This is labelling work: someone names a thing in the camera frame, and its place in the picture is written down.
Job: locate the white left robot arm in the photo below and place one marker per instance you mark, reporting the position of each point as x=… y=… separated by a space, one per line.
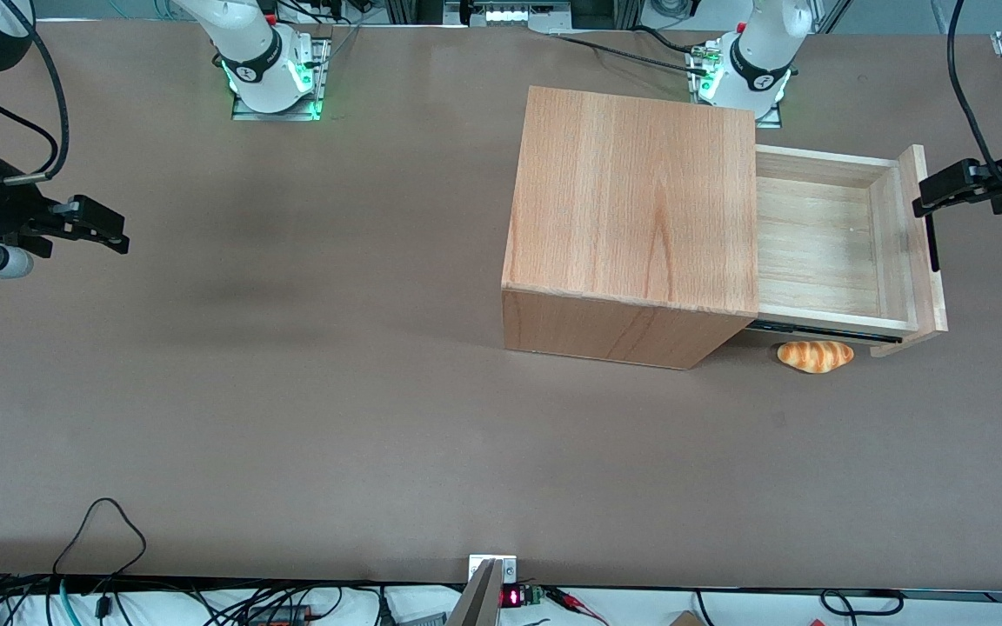
x=762 y=52

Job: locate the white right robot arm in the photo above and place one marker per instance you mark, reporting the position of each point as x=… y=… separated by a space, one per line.
x=249 y=43

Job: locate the black metal drawer slide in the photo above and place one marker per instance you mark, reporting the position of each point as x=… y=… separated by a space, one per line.
x=823 y=331

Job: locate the wooden drawer cabinet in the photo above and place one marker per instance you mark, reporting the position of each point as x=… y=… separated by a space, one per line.
x=623 y=191

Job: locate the orange striped toy bread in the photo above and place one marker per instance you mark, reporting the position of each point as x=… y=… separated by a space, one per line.
x=814 y=356

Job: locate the black orange power adapter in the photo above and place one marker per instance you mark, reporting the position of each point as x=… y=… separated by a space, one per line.
x=283 y=616

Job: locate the black device with white lights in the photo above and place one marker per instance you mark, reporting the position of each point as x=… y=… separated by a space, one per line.
x=510 y=15

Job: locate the brown cardboard box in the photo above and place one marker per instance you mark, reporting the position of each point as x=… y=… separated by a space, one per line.
x=684 y=619

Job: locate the beige angled beam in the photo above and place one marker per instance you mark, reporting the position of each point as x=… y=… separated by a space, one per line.
x=477 y=604

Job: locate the circuit board with red display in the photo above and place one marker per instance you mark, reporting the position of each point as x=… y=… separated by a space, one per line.
x=512 y=597

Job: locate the red clip lead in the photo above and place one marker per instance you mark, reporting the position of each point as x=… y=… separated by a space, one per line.
x=575 y=602

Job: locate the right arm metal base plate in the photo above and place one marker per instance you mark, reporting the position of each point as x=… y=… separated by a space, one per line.
x=275 y=116

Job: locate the small metal bracket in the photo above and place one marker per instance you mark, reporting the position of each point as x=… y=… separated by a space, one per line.
x=510 y=569

